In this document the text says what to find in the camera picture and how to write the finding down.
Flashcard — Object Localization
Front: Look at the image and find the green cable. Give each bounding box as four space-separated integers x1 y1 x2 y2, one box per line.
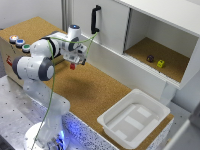
30 31 100 150

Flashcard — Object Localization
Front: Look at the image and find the white plastic box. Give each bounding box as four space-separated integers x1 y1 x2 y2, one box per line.
96 88 172 150

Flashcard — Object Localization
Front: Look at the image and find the purple block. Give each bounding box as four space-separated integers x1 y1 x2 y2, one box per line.
146 54 155 63

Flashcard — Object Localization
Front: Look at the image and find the white sliding door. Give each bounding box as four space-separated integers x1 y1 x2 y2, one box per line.
72 0 131 56

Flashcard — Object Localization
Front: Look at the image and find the white cabinet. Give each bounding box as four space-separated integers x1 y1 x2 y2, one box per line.
61 0 200 107

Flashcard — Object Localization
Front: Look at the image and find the blue button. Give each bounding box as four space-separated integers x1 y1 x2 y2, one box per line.
15 38 26 48

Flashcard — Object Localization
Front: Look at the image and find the black door handle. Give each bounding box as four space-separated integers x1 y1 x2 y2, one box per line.
90 4 102 35

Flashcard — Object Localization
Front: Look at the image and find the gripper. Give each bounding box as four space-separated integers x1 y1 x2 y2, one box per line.
63 43 88 66

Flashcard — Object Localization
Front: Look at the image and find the green button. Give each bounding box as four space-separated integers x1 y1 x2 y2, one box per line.
21 43 32 54

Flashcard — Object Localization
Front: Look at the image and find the yellow block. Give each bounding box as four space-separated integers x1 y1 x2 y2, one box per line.
156 59 166 69

